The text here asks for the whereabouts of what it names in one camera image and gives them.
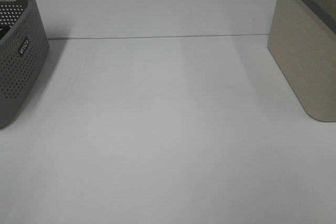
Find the beige plastic basket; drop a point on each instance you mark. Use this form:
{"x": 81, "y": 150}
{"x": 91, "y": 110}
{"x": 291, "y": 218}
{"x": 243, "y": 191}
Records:
{"x": 302, "y": 42}

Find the grey perforated plastic basket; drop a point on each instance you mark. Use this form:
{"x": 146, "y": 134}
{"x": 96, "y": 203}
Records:
{"x": 24, "y": 49}

